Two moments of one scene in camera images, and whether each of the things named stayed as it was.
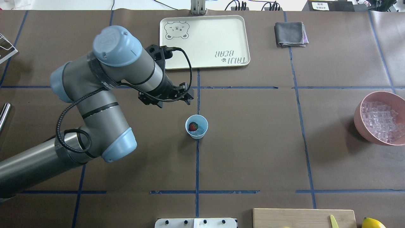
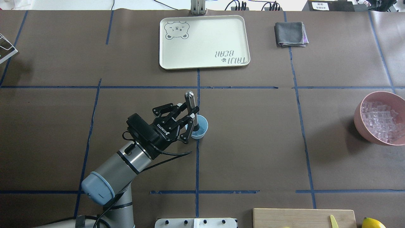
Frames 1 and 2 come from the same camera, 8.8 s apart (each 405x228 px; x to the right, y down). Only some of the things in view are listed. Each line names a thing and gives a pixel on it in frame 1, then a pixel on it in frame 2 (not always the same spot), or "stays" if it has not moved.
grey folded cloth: x=290 y=34 stays
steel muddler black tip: x=5 y=113 to x=190 y=104
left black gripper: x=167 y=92 to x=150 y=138
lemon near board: x=368 y=222 stays
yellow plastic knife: x=334 y=223 stays
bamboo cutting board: x=264 y=218 stays
